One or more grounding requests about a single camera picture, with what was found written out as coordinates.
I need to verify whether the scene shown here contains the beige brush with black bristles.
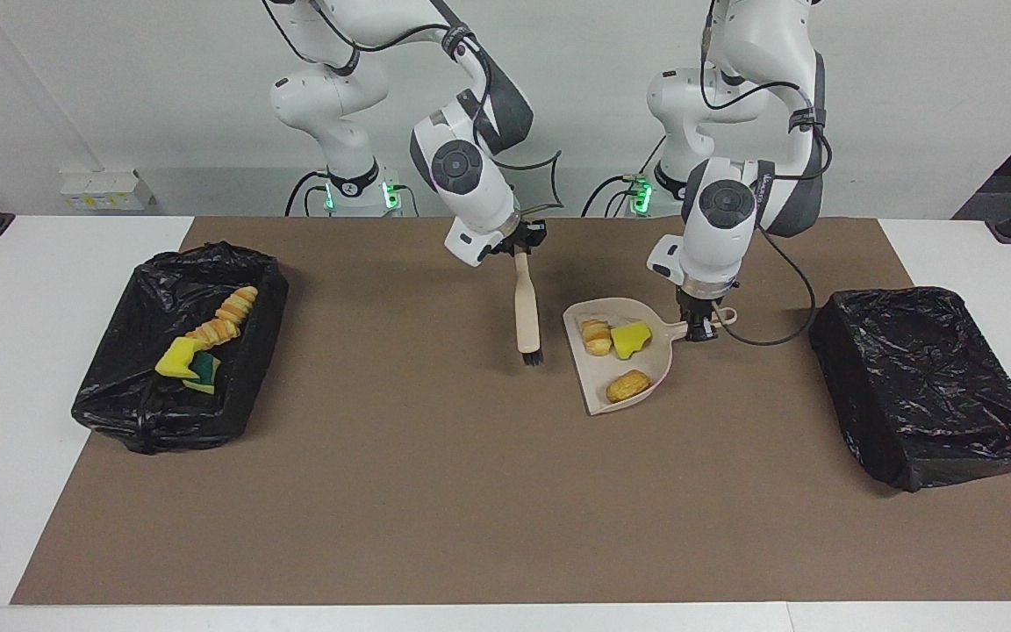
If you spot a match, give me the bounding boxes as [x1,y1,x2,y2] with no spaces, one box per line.
[514,253,545,367]

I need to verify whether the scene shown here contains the yellow sponge piece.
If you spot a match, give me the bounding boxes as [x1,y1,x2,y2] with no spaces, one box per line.
[610,321,653,361]
[155,338,199,380]

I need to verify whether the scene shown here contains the brown bread roll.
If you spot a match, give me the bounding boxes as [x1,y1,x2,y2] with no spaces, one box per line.
[606,370,652,404]

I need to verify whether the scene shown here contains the beige plastic dustpan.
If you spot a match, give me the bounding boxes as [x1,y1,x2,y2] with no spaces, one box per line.
[563,298,738,416]

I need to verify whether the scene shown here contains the striped croissant piece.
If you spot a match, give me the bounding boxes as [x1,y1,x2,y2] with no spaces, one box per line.
[185,318,239,345]
[214,286,259,324]

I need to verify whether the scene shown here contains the yellow sponge with green pad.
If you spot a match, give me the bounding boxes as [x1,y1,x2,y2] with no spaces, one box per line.
[183,353,221,394]

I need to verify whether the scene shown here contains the black bag wrapped bin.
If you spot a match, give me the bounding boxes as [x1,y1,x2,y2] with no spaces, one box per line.
[809,285,1011,492]

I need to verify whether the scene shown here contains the open black bag lined bin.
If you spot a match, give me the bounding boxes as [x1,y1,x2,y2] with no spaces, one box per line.
[71,241,290,455]

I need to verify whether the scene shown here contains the brown table mat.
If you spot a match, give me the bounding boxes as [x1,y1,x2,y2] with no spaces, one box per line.
[11,217,1011,605]

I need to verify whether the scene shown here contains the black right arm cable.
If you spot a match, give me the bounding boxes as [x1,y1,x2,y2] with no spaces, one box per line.
[505,149,564,213]

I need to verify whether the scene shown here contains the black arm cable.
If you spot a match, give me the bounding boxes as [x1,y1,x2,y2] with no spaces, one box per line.
[505,149,564,213]
[703,0,833,346]

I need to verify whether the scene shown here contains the black base cable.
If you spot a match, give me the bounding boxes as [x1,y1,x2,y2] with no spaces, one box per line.
[284,171,331,217]
[582,174,647,218]

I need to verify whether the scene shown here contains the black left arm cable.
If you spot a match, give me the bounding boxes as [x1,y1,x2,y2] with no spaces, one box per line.
[703,0,833,346]

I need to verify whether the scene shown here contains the white wall socket box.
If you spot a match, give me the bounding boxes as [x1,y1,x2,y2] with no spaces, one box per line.
[61,169,155,212]

